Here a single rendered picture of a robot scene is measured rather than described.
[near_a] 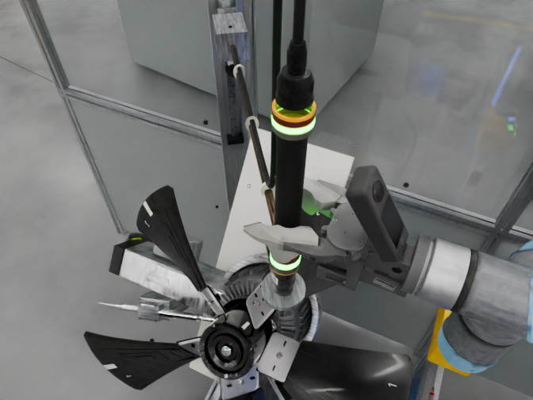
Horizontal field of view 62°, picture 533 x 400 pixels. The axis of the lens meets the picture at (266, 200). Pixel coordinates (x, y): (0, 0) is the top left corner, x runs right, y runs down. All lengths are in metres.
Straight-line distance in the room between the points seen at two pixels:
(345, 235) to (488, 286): 0.16
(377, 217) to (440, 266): 0.09
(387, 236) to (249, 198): 0.67
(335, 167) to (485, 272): 0.60
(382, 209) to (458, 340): 0.21
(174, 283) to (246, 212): 0.25
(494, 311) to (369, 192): 0.19
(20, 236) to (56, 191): 0.36
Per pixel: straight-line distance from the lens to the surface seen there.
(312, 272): 0.86
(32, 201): 3.09
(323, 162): 1.08
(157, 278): 1.16
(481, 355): 0.63
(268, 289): 0.72
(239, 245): 1.17
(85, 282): 2.60
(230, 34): 1.05
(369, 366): 0.97
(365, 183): 0.47
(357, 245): 0.52
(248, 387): 1.05
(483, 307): 0.54
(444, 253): 0.53
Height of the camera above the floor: 2.09
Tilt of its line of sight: 50 degrees down
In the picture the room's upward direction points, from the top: straight up
